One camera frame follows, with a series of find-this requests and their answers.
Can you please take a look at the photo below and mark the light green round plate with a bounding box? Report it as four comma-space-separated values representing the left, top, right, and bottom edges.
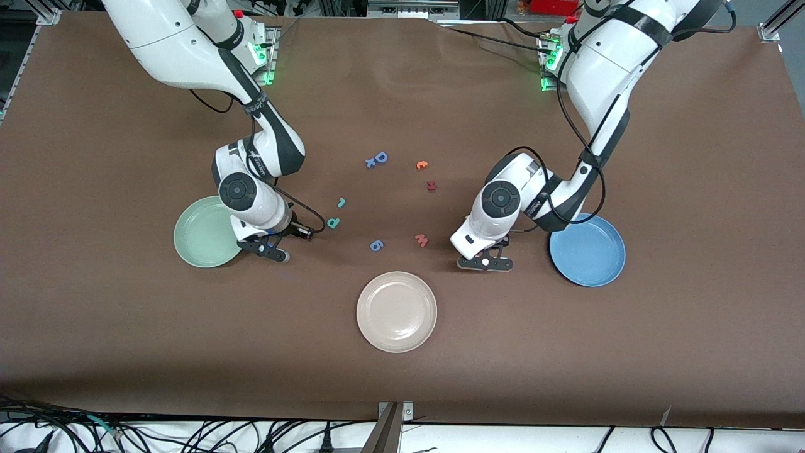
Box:
174, 196, 250, 269

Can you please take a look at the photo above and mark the blue round plate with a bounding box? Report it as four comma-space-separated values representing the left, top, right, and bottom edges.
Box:
549, 213, 626, 288

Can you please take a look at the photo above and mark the beige round plate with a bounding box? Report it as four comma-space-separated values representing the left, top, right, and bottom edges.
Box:
356, 271, 438, 354

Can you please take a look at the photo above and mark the brown table cover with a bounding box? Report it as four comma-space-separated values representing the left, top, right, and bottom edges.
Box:
0, 11, 805, 430

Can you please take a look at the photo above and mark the red box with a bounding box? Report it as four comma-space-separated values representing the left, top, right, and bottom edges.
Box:
531, 0, 579, 16

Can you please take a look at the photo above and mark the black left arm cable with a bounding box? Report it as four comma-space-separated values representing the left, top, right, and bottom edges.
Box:
487, 25, 608, 227

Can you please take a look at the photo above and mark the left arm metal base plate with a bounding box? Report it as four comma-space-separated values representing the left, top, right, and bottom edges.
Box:
538, 30, 570, 94

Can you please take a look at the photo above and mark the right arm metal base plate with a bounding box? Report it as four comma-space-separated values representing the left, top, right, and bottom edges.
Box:
248, 25, 280, 86

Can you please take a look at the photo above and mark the black cable on table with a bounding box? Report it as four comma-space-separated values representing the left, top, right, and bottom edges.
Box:
438, 19, 554, 54

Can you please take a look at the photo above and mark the aluminium camera post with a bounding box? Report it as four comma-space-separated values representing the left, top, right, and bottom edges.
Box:
362, 401, 416, 453

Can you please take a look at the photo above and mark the metal rail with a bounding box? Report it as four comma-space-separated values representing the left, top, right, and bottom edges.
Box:
368, 0, 460, 20

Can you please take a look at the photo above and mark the aluminium frame extrusion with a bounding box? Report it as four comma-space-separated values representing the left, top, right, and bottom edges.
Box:
758, 0, 794, 43

